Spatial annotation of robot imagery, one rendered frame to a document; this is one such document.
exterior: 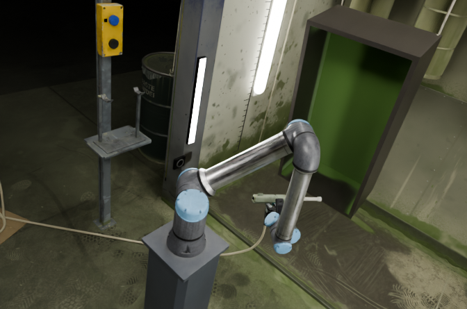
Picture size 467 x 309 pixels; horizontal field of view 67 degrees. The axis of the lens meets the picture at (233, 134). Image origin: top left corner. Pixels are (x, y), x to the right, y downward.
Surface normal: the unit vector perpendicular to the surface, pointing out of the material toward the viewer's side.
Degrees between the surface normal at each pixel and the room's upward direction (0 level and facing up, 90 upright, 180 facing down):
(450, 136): 57
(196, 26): 90
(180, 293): 90
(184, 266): 0
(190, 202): 5
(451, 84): 90
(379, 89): 102
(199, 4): 90
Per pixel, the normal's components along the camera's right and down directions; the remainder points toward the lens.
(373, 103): -0.65, 0.46
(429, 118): -0.45, -0.22
